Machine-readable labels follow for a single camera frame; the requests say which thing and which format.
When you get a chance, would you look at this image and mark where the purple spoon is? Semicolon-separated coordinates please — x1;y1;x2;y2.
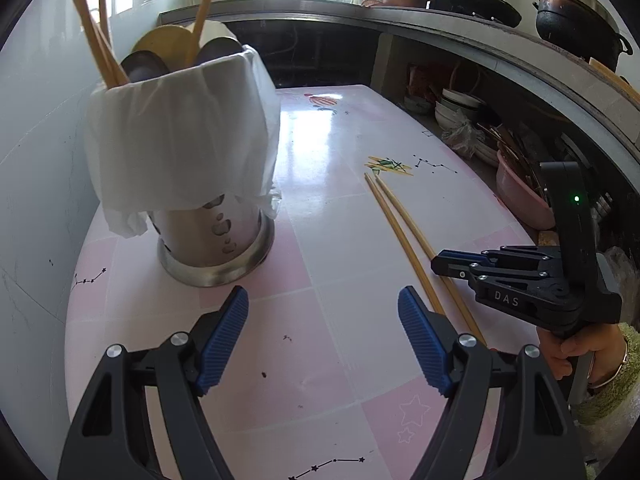
194;37;243;66
121;51;171;83

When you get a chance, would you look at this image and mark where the black steamer pot steel lid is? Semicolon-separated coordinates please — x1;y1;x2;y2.
532;0;633;72

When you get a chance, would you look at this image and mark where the bundle of wooden utensils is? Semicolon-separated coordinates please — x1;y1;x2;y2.
475;120;551;196

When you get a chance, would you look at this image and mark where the person's right hand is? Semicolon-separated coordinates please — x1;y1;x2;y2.
537;322;628;386

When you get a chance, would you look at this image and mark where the cream yellow spoon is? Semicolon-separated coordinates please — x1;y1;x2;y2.
131;24;211;68

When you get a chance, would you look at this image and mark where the wooden chopstick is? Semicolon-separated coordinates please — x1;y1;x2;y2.
364;172;447;317
184;0;226;68
374;175;488;347
70;0;130;87
98;0;121;81

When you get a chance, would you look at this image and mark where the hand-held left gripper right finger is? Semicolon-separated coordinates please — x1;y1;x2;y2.
397;285;586;480

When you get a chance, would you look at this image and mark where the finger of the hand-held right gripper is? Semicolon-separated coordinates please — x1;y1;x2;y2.
446;248;502;268
431;255;483;282

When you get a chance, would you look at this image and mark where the person's right forearm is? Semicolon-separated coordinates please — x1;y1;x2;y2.
575;325;640;423

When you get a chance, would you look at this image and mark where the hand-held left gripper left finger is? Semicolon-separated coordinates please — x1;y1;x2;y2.
57;285;250;480

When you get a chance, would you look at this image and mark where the white plastic bag liner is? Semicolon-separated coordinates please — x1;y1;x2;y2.
85;22;283;238

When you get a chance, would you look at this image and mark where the clear plastic bag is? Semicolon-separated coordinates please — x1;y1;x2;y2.
442;122;481;156

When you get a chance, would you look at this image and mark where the stack of white bowls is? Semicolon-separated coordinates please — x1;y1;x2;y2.
434;87;488;133

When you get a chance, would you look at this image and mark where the gold bangle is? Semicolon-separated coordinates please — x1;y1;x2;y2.
587;339;631;387

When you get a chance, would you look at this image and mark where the pink plastic basin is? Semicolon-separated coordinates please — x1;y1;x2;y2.
495;150;556;231

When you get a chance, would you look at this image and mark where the grey kitchen counter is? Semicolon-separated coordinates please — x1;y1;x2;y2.
159;0;640;221

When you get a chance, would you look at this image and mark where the black wok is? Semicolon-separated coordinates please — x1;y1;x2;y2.
445;0;523;28

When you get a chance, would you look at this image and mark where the pink printed tablecloth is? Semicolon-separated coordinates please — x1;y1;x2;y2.
65;84;551;480

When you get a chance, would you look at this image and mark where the wooden cutting board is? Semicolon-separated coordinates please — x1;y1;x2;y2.
589;57;640;106

